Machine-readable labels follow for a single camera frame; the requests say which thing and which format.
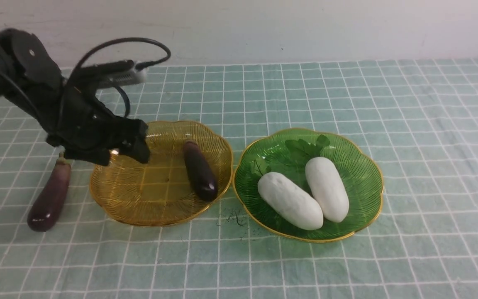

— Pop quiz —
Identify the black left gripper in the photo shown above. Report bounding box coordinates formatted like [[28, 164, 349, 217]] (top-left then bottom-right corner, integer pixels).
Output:
[[46, 87, 151, 166]]

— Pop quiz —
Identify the purple eggplant front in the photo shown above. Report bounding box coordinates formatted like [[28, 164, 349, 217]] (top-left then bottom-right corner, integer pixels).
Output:
[[183, 141, 218, 202]]

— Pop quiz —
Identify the purple eggplant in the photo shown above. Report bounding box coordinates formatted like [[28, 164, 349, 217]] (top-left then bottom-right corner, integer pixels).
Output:
[[27, 152, 72, 232], [183, 141, 218, 202]]

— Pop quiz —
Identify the white radish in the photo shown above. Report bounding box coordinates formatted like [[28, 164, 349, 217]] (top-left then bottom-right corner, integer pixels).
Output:
[[251, 158, 324, 230], [285, 135, 349, 223]]

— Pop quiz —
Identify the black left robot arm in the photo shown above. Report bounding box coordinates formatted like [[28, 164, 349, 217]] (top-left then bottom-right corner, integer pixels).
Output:
[[0, 29, 151, 166]]

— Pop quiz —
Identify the yellow glass plate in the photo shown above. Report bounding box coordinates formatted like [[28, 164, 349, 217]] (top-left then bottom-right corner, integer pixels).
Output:
[[89, 121, 234, 227]]

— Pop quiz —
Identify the green glass plate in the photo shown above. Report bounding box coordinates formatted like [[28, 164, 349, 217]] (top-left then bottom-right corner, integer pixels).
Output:
[[233, 127, 384, 243]]

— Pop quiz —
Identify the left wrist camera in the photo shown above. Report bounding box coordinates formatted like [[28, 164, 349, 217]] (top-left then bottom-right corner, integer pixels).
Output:
[[70, 59, 147, 89]]

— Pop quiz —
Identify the black camera cable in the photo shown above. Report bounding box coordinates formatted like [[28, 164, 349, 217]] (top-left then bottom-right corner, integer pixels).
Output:
[[71, 37, 172, 119]]

